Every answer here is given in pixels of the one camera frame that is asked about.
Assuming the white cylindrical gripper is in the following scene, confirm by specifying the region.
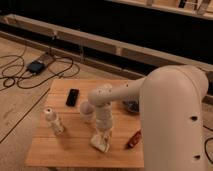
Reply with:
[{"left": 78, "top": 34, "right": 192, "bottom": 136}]
[{"left": 95, "top": 104, "right": 113, "bottom": 132}]

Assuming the white sponge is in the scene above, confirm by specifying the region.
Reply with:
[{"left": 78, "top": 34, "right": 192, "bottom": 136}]
[{"left": 90, "top": 131, "right": 112, "bottom": 153}]

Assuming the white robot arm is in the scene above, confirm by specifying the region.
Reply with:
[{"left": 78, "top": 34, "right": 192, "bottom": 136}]
[{"left": 88, "top": 65, "right": 209, "bottom": 171}]

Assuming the white paper cup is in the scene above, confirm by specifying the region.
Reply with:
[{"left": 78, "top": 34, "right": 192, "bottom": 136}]
[{"left": 79, "top": 101, "right": 94, "bottom": 123}]

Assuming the dark patterned bowl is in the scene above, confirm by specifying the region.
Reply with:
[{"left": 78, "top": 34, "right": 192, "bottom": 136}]
[{"left": 123, "top": 101, "right": 139, "bottom": 114}]

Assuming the black smartphone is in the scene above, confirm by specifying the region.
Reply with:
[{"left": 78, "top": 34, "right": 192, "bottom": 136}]
[{"left": 66, "top": 89, "right": 79, "bottom": 107}]

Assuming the red snack packet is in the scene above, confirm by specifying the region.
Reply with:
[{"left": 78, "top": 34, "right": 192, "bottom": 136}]
[{"left": 127, "top": 131, "right": 142, "bottom": 148}]

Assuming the wooden table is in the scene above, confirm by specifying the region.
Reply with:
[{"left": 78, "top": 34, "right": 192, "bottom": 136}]
[{"left": 25, "top": 79, "right": 144, "bottom": 168}]

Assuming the black power adapter box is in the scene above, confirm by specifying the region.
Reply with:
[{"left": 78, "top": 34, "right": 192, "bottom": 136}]
[{"left": 27, "top": 61, "right": 45, "bottom": 74}]

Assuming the black floor cable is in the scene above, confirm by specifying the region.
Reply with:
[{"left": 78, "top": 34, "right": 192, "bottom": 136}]
[{"left": 0, "top": 44, "right": 81, "bottom": 90}]

